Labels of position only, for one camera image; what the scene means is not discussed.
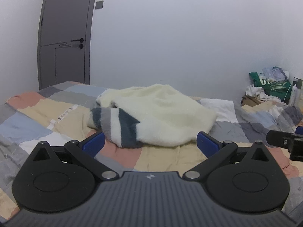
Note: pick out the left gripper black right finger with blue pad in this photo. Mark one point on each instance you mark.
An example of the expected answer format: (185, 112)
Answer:
(243, 179)

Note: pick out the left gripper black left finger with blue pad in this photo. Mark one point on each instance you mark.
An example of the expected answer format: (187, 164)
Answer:
(57, 179)

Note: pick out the cream sweater with blue stripes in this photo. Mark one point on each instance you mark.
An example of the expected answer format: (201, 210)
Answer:
(156, 115)

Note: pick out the white spray bottle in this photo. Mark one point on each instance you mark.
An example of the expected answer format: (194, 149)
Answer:
(293, 95)

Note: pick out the green plastic bag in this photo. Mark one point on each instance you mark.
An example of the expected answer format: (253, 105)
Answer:
(282, 90)

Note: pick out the cardboard box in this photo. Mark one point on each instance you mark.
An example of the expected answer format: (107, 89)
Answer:
(249, 101)

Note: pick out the white crumpled cloth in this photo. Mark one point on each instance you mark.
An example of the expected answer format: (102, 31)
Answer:
(259, 93)

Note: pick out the patchwork pastel bed cover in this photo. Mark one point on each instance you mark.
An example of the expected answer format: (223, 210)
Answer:
(59, 113)

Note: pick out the clear plastic package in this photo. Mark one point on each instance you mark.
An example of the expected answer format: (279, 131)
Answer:
(275, 74)

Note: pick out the dark grey door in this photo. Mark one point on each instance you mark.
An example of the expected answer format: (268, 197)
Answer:
(58, 59)

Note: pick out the wall power socket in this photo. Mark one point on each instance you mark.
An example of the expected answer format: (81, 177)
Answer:
(297, 82)

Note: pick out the black door handle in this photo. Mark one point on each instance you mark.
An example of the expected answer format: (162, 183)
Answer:
(80, 40)

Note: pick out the grey wall switch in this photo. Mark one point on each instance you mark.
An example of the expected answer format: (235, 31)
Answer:
(99, 4)

